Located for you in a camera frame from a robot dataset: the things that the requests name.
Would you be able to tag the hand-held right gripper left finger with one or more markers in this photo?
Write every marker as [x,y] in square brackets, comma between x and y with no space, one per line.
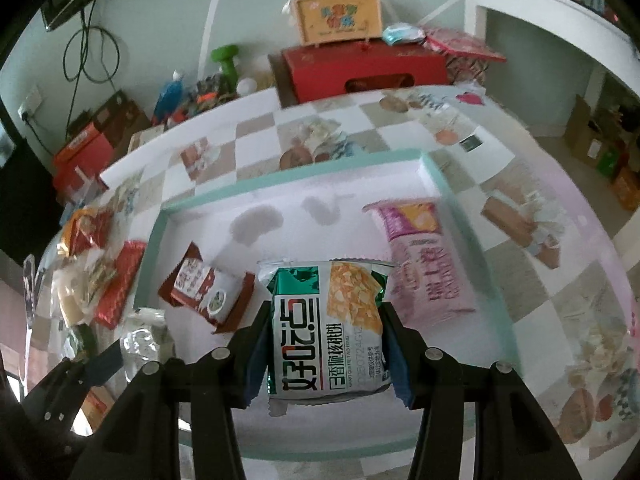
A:
[260,357]

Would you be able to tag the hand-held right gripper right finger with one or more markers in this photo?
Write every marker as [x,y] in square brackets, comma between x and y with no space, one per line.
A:
[400,372]

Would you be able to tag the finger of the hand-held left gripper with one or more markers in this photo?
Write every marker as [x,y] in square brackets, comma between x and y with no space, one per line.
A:
[65,385]

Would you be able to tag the green white crisp packet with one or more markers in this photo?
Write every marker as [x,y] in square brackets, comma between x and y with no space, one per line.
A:
[325,320]

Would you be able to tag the red gold-patterned snack packet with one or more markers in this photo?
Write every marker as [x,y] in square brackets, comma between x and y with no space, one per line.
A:
[122,280]

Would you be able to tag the teal-edged white tray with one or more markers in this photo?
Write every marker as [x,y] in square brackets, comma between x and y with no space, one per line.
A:
[310,195]

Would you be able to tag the clear plastic packet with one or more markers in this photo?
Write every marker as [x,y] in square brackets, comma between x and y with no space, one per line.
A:
[142,345]

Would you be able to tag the dark red white snack packet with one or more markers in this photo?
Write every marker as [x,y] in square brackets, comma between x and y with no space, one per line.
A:
[200,285]

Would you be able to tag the smartphone on stand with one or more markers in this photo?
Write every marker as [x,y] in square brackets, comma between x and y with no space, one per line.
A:
[30,285]

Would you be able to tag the pink snack packet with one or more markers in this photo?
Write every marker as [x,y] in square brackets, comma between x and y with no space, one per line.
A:
[430,270]

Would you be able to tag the orange snack packet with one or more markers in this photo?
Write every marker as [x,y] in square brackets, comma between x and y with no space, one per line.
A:
[75,230]

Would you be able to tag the black storage box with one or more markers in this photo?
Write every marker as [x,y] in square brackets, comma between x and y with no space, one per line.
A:
[25,200]

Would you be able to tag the checkered printed tablecloth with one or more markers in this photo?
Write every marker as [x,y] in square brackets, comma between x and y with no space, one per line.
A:
[500,170]

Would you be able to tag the orange flat box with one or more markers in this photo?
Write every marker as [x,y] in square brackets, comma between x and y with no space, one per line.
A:
[85,147]

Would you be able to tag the beige printed card box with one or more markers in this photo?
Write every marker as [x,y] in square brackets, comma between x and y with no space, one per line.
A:
[146,142]

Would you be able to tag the pile of small toys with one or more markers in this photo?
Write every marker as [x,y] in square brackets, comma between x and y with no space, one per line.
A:
[200,97]

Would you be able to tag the small clear jar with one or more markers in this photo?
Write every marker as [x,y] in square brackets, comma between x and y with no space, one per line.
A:
[246,86]

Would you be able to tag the blue bottle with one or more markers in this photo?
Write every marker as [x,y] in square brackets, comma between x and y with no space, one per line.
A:
[170,97]

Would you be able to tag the orange carton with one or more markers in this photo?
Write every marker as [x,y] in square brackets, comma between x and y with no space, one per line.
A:
[627,190]

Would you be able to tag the green carton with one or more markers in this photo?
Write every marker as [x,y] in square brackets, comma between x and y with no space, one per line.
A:
[608,165]

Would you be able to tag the green dumbbell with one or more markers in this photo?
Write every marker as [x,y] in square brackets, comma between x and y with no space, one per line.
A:
[227,62]

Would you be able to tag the brown cardboard box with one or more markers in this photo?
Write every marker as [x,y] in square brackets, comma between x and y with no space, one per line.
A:
[580,135]

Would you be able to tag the red gift box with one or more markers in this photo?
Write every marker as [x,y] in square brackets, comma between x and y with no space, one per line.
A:
[350,65]

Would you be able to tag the red patterned gift bag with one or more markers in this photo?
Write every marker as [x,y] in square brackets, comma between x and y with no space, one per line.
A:
[465,70]

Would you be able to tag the red patterned flat packet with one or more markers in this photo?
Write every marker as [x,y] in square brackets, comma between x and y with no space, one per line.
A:
[465,42]

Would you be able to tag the teal wipes packet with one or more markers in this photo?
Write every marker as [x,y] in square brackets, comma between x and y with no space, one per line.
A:
[402,33]

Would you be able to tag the white wall socket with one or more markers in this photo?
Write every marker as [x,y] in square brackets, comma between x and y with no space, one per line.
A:
[30,105]

